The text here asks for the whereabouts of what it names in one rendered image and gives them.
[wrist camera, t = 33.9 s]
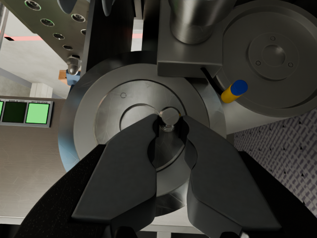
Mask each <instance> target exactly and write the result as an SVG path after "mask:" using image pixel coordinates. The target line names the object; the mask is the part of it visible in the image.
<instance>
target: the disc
mask: <svg viewBox="0 0 317 238"><path fill-rule="evenodd" d="M157 53H158V52H157V51H130V52H125V53H121V54H118V55H115V56H112V57H110V58H108V59H105V60H103V61H102V62H100V63H98V64H97V65H95V66H94V67H92V68H91V69H90V70H88V71H87V72H86V73H85V74H84V75H83V76H82V77H81V78H80V79H79V80H78V82H77V83H76V84H75V85H74V87H73V88H72V90H71V91H70V93H69V95H68V97H67V99H66V101H65V103H64V106H63V108H62V112H61V115H60V119H59V125H58V146H59V152H60V156H61V160H62V162H63V165H64V168H65V170H66V172H68V171H69V170H70V169H72V168H73V167H74V166H75V165H76V164H77V163H78V162H79V161H80V160H79V158H78V155H77V153H76V149H75V144H74V133H73V130H74V120H75V115H76V111H77V108H78V106H79V104H80V102H81V100H82V98H83V96H84V95H85V93H86V92H87V91H88V89H89V88H90V87H91V86H92V85H93V84H94V83H95V82H96V81H97V80H98V79H99V78H100V77H102V76H103V75H105V74H106V73H108V72H110V71H112V70H114V69H116V68H118V67H121V66H125V65H129V64H135V63H150V64H156V65H157ZM185 78H186V79H187V80H188V81H189V82H190V83H191V84H192V85H193V86H194V87H195V88H196V90H197V91H198V92H199V94H200V95H201V97H202V99H203V101H204V103H205V105H206V108H207V111H208V115H209V122H210V129H212V130H213V131H215V132H217V133H218V134H220V135H221V136H222V137H224V138H225V139H226V122H225V115H224V111H223V108H222V105H221V102H220V100H219V98H218V96H217V94H216V92H215V90H214V89H213V87H212V86H211V84H210V83H209V82H208V80H207V79H205V78H195V77H185ZM188 185H189V180H188V181H187V182H185V183H184V184H183V185H182V186H180V187H179V188H177V189H176V190H174V191H172V192H170V193H168V194H165V195H162V196H159V197H156V213H155V217H159V216H162V215H166V214H169V213H172V212H175V211H177V210H179V209H181V208H183V207H184V206H186V205H187V202H186V196H187V190H188Z"/></svg>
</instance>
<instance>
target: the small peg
mask: <svg viewBox="0 0 317 238"><path fill-rule="evenodd" d="M159 116H160V119H159V120H160V121H159V127H160V128H161V130H163V131H164V132H172V131H174V130H175V128H176V127H177V126H178V124H179V123H180V121H181V113H180V111H179V110H178V109H177V108H176V107H173V106H167V107H165V108H163V109H162V110H161V112H160V114H159Z"/></svg>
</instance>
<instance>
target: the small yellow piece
mask: <svg viewBox="0 0 317 238"><path fill-rule="evenodd" d="M200 69H201V71H202V72H203V73H204V74H205V76H206V77H207V79H208V81H209V82H210V84H211V85H212V87H213V88H214V89H215V91H216V92H217V93H218V94H219V95H220V96H221V99H222V101H223V102H225V103H231V102H233V101H234V100H236V99H237V98H239V97H240V96H241V95H242V94H243V93H245V92H246V91H247V89H248V85H247V83H246V82H245V81H243V80H237V81H235V82H234V83H233V84H231V85H230V86H229V87H228V88H227V89H226V90H225V91H224V92H223V91H222V90H221V89H220V88H219V87H218V86H217V85H216V83H215V82H214V80H213V79H212V77H211V75H210V74H209V72H208V71H207V70H206V69H205V68H200Z"/></svg>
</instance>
